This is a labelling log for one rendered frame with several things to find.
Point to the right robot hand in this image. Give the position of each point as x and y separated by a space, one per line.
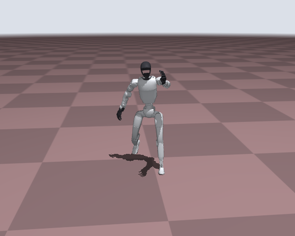
119 113

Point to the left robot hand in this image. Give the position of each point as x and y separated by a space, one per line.
163 77

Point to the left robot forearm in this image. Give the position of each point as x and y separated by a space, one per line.
167 83

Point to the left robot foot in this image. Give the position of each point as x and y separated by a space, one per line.
161 171

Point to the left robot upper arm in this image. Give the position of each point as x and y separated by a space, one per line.
157 80

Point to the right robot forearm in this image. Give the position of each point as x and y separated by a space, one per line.
124 101

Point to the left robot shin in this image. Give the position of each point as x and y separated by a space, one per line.
160 149

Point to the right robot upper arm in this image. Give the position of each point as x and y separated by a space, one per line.
133 84

